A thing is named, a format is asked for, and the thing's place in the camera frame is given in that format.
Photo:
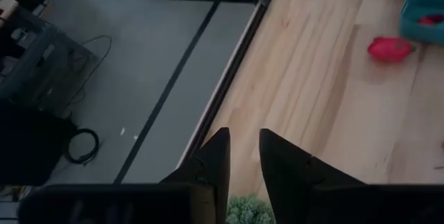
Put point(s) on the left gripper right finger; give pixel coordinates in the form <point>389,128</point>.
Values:
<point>291,175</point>

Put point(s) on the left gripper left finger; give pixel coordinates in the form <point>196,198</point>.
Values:
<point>211,168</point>

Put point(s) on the green artificial plant ball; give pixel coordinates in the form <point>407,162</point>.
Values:
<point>248,212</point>

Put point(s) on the red toy dragon fruit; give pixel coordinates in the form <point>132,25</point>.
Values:
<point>390,49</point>

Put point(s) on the teal tupperware container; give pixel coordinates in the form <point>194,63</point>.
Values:
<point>412,26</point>

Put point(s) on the black floor box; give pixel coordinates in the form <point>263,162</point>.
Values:
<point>31,144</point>

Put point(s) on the grey equipment cart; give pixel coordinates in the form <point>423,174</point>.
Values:
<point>38,61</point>

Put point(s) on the red toy tomato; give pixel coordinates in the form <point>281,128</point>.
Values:
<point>431,19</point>

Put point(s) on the black aluminium table frame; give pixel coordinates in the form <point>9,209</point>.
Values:
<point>225,78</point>

